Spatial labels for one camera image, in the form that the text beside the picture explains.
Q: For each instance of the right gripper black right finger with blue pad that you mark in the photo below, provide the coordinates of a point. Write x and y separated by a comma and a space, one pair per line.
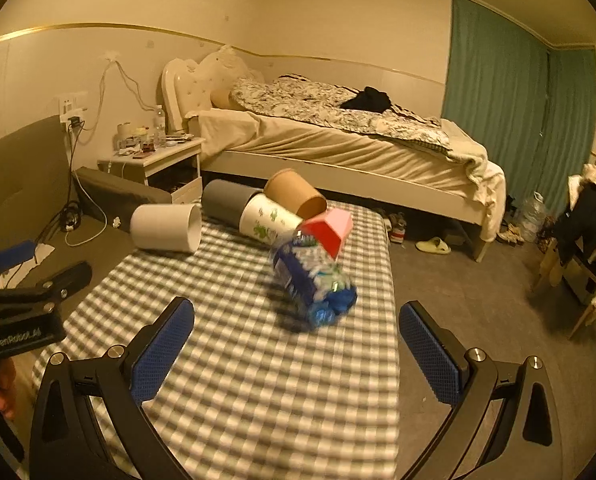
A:
525, 440

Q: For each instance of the white bedside table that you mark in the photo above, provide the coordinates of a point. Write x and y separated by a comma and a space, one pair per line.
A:
176, 170

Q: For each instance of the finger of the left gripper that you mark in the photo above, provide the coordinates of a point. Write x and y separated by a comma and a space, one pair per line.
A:
57, 287
16, 255

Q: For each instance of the sneakers under bed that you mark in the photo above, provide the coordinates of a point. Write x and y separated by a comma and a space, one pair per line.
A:
397, 227

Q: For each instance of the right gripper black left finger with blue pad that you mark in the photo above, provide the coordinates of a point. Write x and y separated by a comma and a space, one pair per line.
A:
66, 441

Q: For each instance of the blue plastic water bottle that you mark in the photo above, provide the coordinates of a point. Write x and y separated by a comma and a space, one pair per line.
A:
321, 290

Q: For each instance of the green curtain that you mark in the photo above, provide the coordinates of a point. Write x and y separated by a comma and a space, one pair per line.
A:
532, 107

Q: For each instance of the white bed frame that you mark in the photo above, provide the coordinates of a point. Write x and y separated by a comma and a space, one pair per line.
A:
461, 184

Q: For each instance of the green slipper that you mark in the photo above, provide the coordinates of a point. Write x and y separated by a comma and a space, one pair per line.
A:
435, 246

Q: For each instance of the grey cylindrical cup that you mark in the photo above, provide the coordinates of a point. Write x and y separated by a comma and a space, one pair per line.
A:
225, 200

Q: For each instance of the white cup green print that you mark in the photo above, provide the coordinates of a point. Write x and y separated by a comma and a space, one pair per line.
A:
264, 220

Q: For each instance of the grey white checkered tablecloth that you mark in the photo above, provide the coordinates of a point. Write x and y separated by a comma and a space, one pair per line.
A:
251, 395

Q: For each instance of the clear bottle on nightstand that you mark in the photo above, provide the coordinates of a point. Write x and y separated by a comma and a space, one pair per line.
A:
159, 128

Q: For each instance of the white wall power strip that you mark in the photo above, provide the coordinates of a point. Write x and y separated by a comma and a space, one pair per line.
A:
72, 106

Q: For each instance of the wooden chair with clothes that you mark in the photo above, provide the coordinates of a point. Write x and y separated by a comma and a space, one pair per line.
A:
573, 240

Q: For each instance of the brown paper cup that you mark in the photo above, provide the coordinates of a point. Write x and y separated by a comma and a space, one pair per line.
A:
295, 194

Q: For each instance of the red pink faceted cup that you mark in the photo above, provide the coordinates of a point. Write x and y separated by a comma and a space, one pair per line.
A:
331, 229

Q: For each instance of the patterned grey duvet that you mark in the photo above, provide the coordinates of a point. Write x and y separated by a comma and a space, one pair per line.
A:
317, 103

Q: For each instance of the beige pillow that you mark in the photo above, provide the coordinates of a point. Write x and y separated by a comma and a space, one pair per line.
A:
221, 98

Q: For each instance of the large clear water jug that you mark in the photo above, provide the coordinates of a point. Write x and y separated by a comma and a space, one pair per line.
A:
532, 217

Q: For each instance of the black garment on bed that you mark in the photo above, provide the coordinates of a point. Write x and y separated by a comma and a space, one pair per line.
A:
370, 100

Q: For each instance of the white cylindrical cup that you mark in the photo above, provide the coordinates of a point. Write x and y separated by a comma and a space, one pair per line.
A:
167, 227

